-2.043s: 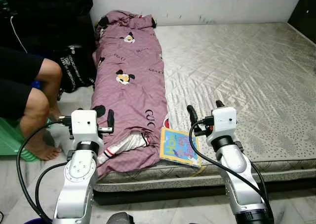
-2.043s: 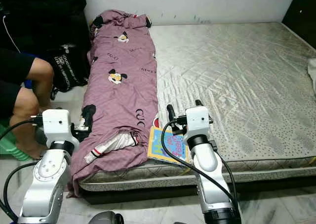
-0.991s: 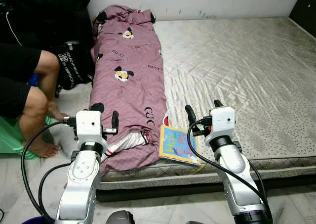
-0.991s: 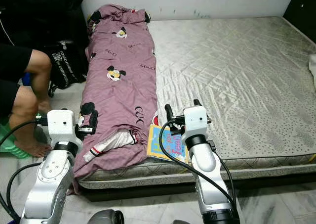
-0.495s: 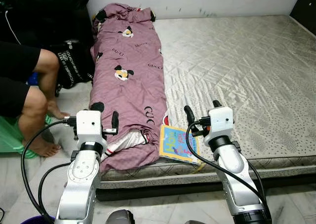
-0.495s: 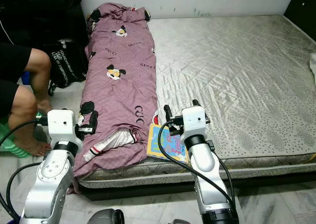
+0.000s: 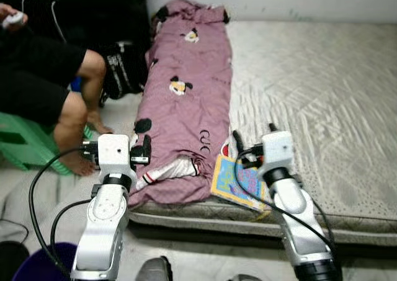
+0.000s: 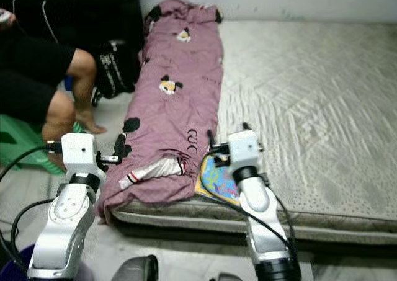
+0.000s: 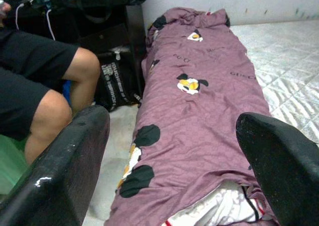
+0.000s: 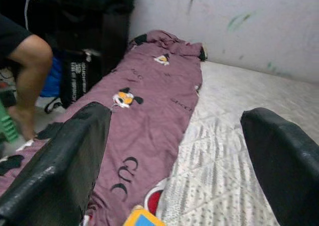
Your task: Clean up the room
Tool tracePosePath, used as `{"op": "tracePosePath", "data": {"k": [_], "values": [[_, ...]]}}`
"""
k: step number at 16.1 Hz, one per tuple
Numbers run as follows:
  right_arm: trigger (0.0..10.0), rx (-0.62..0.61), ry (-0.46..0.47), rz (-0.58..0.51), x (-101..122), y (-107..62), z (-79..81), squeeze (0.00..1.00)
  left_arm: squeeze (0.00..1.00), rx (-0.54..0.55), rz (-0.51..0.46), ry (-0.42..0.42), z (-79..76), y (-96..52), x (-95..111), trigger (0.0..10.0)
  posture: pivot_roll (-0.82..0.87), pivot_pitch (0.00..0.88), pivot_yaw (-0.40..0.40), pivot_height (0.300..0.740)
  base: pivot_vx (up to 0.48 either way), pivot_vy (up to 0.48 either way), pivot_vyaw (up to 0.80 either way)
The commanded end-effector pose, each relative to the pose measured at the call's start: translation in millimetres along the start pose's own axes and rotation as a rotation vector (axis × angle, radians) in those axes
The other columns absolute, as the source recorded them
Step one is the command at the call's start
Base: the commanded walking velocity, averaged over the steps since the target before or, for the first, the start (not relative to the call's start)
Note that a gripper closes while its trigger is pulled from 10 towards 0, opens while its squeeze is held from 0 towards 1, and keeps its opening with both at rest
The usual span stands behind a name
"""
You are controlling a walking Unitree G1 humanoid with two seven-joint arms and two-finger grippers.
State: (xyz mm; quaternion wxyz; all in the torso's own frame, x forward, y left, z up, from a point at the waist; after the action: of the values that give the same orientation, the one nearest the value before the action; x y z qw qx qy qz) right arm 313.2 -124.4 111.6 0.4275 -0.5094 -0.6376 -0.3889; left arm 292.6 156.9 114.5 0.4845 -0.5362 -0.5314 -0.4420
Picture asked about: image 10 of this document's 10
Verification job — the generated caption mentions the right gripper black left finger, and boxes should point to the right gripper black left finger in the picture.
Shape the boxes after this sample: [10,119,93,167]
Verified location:
[0,101,112,226]

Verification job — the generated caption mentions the person in black clothes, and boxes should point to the person in black clothes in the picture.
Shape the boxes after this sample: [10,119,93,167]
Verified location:
[0,13,53,141]

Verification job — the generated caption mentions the quilted cream mattress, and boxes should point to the quilted cream mattress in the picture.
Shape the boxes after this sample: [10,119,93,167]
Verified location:
[154,60,319,226]

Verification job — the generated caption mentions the blue yellow children's book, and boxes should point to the blue yellow children's book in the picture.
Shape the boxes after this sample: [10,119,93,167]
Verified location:
[123,205,165,226]

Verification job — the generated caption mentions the black hanging clothes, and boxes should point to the black hanging clothes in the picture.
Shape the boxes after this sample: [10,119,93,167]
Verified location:
[0,0,137,74]

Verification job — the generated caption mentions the green plastic stool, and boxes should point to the green plastic stool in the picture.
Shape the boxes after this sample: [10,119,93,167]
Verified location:
[0,100,19,144]

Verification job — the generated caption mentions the black bag with white print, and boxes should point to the black bag with white print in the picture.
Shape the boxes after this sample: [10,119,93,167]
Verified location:
[44,48,103,113]

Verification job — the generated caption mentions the blue bag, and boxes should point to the blue bag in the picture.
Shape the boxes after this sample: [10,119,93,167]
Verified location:
[39,56,63,98]

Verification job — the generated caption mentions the purple cartoon print blanket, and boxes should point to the purple cartoon print blanket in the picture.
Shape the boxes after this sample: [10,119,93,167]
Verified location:
[0,30,207,226]

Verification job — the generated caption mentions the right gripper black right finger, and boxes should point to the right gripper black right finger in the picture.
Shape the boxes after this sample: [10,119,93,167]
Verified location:
[240,107,319,226]

